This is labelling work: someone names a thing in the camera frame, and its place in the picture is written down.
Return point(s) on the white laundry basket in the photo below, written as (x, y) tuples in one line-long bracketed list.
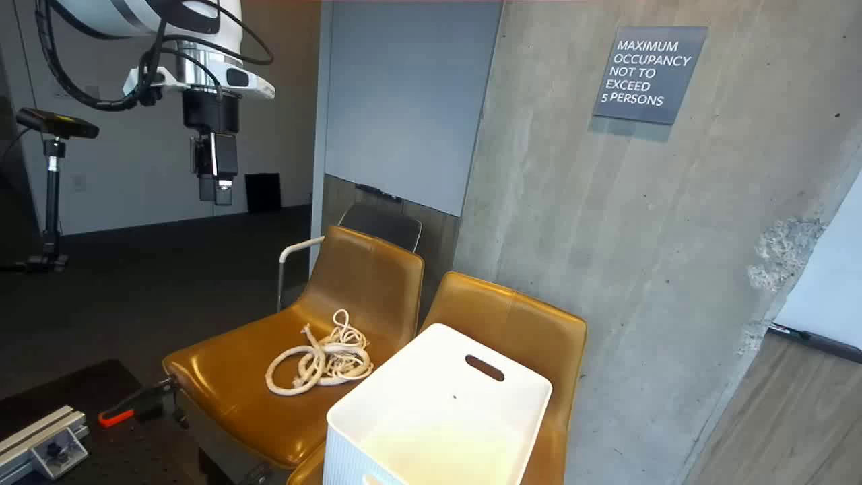
[(422, 378)]

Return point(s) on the grey occupancy sign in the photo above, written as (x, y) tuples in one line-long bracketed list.
[(648, 76)]

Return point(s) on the black box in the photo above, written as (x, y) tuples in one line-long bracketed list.
[(262, 192)]

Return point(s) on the black tripod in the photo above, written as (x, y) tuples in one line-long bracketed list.
[(53, 199)]

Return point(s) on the mustard leather chair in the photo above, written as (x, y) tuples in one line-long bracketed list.
[(521, 324), (226, 369)]

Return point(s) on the aluminium rail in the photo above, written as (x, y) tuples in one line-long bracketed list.
[(37, 440)]

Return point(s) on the black camera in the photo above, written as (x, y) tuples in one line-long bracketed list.
[(54, 123)]

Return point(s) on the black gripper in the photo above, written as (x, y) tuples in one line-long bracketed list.
[(212, 111)]

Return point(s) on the whiteboard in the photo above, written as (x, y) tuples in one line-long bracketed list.
[(405, 90)]

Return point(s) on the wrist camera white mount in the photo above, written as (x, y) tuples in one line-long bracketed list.
[(251, 87)]

